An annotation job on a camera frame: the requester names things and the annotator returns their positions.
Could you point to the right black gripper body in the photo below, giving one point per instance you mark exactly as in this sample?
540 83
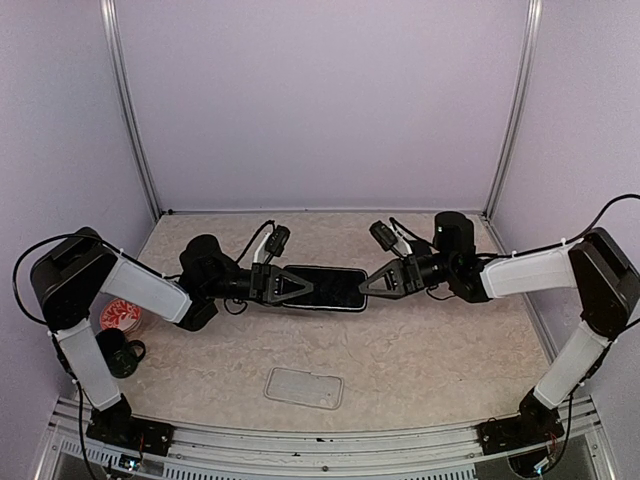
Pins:
414 275

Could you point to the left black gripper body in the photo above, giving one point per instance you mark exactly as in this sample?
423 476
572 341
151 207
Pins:
258 282

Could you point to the black phone case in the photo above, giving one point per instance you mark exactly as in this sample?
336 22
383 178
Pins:
334 288

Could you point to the clear plain phone case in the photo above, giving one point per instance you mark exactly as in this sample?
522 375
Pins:
304 388

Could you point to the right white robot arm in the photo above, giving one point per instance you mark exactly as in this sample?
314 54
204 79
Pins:
590 268

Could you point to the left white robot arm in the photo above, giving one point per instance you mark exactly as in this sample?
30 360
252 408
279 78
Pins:
82 266

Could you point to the red white patterned bowl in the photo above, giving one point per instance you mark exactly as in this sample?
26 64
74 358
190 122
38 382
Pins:
121 315

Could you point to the dark green mug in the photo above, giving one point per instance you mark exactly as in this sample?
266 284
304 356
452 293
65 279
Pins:
121 355

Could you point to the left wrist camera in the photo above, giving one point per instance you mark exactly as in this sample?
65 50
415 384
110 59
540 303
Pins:
272 245

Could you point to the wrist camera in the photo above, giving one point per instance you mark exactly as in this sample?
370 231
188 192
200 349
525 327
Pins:
389 239
272 245

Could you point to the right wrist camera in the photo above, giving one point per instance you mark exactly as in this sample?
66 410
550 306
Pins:
389 239

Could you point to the front aluminium rail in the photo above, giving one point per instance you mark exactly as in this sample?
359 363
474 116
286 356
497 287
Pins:
448 451

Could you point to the right aluminium frame post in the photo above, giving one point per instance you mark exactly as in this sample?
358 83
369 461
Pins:
517 108

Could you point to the aluminium frame post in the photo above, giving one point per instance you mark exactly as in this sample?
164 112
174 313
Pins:
517 108
110 22

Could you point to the left aluminium frame post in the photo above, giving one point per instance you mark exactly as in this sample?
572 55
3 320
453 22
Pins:
110 22

